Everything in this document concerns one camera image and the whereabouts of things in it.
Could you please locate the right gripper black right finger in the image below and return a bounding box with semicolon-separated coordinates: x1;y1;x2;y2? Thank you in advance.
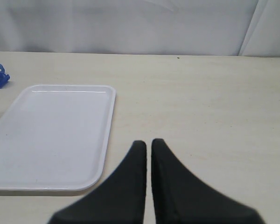
151;139;264;224

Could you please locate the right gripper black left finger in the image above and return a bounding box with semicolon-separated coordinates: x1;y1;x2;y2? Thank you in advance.
49;140;147;224

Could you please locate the white plastic tray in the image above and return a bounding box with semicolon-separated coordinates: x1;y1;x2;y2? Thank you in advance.
0;85;116;191

